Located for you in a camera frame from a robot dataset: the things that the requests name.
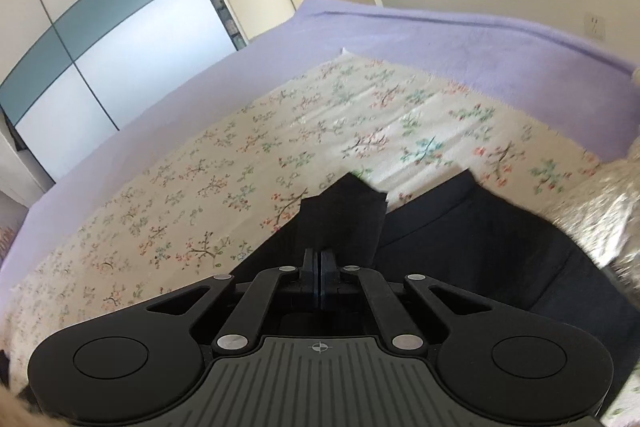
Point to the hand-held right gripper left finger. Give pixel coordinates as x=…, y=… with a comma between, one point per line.
x=311, y=272

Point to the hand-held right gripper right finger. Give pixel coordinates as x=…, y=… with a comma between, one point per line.
x=331, y=272

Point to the black pants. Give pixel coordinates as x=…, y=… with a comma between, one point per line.
x=475, y=237

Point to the floral printed blanket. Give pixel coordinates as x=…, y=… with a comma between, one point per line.
x=200, y=187

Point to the purple bed sheet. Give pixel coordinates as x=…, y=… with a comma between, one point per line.
x=450, y=42

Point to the silvery fuzzy cloth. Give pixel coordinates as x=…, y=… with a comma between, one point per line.
x=600, y=212

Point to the sliding door wardrobe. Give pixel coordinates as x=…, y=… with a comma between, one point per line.
x=100, y=32

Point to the white wall socket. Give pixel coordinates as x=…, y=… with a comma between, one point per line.
x=596, y=26

